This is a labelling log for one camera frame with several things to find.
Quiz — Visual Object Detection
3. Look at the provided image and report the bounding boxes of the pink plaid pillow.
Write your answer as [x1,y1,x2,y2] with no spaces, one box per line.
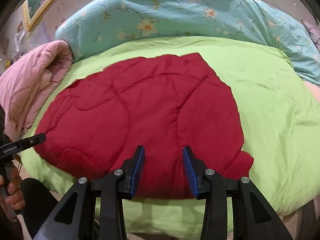
[301,20,320,50]

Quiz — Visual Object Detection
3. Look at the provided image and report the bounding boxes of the lime green bed sheet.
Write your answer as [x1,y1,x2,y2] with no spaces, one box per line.
[19,36,320,240]

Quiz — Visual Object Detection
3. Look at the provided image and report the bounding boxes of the red quilted puffer jacket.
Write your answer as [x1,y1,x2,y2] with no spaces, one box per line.
[35,53,253,199]

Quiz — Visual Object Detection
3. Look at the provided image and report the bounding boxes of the person's left hand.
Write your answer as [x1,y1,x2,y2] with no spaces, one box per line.
[4,166,25,211]

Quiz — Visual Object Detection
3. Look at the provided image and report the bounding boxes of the teal floral duvet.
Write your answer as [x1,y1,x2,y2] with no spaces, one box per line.
[55,0,319,85]

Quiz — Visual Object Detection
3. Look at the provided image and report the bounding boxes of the pink quilted blanket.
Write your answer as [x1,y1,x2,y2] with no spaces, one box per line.
[1,40,73,140]

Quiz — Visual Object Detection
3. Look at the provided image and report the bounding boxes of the purple wall calendar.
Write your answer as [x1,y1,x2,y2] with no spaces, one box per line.
[29,22,52,49]

